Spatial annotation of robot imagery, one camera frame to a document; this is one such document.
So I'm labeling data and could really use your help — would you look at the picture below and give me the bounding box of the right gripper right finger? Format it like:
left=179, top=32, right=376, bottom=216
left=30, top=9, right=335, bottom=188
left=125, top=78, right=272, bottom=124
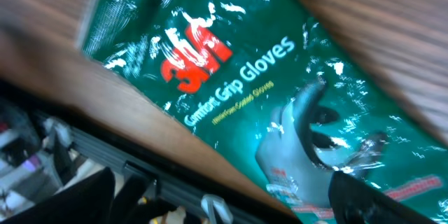
left=328, top=171, right=435, bottom=224

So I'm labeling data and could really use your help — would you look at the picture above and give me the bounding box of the green 3M gloves package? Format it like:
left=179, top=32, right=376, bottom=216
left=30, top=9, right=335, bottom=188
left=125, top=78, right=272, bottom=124
left=80, top=0, right=447, bottom=223

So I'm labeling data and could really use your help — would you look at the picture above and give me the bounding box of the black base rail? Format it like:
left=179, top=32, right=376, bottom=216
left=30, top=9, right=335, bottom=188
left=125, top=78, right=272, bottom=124
left=1, top=81, right=299, bottom=223

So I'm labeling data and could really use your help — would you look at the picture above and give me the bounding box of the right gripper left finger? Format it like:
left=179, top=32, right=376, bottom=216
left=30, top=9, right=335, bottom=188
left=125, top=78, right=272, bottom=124
left=2, top=168, right=116, bottom=224

